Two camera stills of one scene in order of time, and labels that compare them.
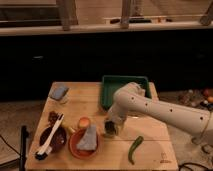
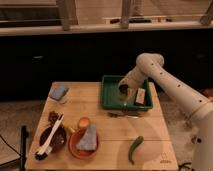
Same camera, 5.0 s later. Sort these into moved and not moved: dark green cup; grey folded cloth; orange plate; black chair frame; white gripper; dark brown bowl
Moved: white gripper; dark green cup
Not moved: dark brown bowl; orange plate; grey folded cloth; black chair frame
